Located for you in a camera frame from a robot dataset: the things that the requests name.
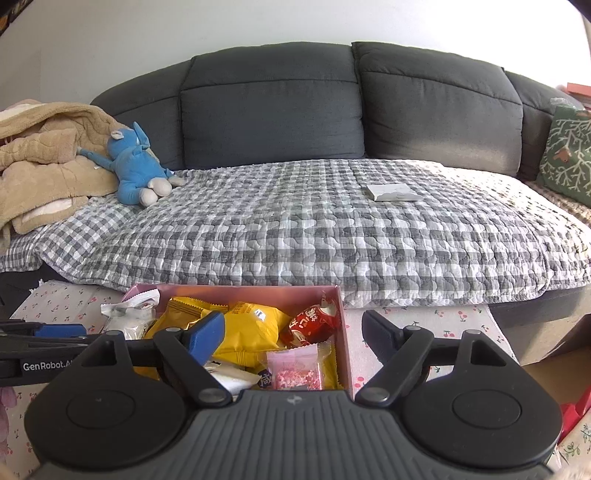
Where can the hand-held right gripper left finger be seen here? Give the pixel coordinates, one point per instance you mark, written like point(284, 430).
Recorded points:
point(210, 337)

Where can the pink cardboard box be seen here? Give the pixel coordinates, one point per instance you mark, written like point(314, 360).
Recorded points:
point(344, 350)

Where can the puffy yellow snack packet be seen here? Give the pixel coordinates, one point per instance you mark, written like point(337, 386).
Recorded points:
point(249, 332)

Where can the grey checked quilt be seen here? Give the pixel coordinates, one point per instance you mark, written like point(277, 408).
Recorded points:
point(300, 230)

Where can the dark grey sofa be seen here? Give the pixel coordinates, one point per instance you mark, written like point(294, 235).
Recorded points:
point(277, 106)

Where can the blue plush toy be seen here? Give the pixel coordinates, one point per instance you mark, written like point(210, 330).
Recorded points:
point(131, 170)

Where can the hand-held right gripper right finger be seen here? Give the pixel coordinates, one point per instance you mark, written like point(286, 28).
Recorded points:
point(381, 337)

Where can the white floral snack packet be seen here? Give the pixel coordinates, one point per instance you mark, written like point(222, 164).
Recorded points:
point(124, 323)

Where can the red bag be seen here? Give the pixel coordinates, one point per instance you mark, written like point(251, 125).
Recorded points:
point(571, 420)

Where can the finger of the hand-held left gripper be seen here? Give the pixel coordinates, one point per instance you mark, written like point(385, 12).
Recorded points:
point(64, 330)

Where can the green branch-print cushion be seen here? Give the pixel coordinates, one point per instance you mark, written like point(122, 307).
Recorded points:
point(568, 157)

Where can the red and white snack packet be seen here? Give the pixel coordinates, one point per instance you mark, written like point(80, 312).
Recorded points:
point(309, 325)

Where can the white and blue snack packet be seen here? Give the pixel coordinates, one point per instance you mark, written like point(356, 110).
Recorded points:
point(231, 376)

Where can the cherry print cloth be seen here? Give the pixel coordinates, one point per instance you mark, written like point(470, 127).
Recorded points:
point(60, 304)

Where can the beige fleece blanket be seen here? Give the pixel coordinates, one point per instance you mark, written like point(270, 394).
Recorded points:
point(41, 157)

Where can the pink candy packet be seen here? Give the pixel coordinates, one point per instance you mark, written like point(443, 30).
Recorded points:
point(293, 369)

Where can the stack of books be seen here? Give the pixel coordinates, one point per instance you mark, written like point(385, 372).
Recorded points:
point(579, 92)

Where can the small yellow biscuit packet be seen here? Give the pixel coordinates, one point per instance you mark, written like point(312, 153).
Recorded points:
point(328, 369)

